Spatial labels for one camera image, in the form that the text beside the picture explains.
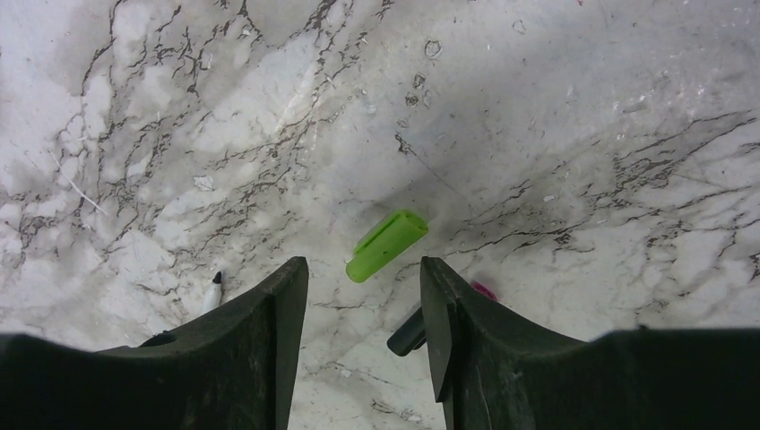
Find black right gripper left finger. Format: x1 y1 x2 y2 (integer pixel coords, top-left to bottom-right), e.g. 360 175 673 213
1 257 308 429

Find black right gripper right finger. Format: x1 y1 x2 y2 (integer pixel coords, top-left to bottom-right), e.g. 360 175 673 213
420 257 759 429

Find lime green pen cap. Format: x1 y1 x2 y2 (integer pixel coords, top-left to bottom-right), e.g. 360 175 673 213
345 209 428 283

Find white marker pen black tip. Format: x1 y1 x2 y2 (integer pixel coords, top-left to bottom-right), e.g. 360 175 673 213
201 271 222 314

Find magenta pen cap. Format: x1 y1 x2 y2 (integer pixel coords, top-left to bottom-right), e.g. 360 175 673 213
471 281 498 302

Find black pen cap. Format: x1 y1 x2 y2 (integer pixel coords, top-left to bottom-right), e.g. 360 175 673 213
386 306 427 357

